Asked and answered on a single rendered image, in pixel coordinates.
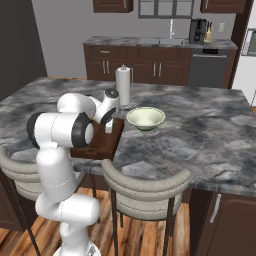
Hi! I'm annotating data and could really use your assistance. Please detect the dark brown upper cupboard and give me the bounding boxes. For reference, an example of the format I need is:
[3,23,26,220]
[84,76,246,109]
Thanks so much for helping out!
[199,0,248,15]
[92,0,135,14]

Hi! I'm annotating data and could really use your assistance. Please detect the black coffee machine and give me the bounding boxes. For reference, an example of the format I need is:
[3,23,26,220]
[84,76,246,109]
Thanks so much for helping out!
[188,17,209,45]

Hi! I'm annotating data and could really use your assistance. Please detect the dark brown island cupboard door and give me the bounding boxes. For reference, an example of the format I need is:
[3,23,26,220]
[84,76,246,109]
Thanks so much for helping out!
[194,191,256,256]

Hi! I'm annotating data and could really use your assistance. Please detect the white oven stack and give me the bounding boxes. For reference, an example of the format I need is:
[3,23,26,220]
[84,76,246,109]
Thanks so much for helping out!
[231,28,256,105]

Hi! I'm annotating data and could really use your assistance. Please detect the wooden knife block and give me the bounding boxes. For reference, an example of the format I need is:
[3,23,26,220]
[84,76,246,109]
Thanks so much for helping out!
[203,21,214,44]

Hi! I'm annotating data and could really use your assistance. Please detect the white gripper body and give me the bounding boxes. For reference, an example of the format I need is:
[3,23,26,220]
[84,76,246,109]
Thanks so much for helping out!
[104,119,115,135]

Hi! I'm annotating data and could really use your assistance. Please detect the pale green bowl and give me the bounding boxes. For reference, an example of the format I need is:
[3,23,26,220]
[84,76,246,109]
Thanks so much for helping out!
[125,106,167,132]

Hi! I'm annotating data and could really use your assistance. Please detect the dark brown wooden tray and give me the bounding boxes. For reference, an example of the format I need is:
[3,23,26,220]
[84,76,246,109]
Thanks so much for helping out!
[69,118,126,161]

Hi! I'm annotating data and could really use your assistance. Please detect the grey upholstered stool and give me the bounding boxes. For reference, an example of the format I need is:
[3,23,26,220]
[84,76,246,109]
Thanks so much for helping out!
[0,145,88,256]
[100,158,193,256]

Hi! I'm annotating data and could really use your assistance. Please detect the grey dishwasher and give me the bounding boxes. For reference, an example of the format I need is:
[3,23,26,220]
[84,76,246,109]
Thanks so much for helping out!
[187,48,230,89]

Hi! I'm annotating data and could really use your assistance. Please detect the white paper towel roll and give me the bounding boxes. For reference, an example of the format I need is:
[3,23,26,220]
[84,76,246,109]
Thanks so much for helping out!
[115,64,134,110]

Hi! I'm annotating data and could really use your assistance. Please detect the steel tap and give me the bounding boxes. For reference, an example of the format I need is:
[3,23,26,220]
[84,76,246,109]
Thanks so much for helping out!
[169,18,177,40]

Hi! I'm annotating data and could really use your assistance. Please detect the glass-fronted upper cupboard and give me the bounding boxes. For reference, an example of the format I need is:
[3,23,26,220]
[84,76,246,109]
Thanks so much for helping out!
[137,0,195,20]

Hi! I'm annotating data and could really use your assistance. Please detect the steel sink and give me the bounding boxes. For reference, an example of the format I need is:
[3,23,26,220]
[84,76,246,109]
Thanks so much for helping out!
[137,37,185,47]

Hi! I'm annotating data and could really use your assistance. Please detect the dark brown lower cupboards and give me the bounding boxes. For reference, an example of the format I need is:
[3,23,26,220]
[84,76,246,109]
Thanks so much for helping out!
[83,44,193,87]

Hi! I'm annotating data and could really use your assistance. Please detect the silver cupboard door handle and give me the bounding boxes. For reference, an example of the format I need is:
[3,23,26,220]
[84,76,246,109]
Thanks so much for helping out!
[209,193,222,225]

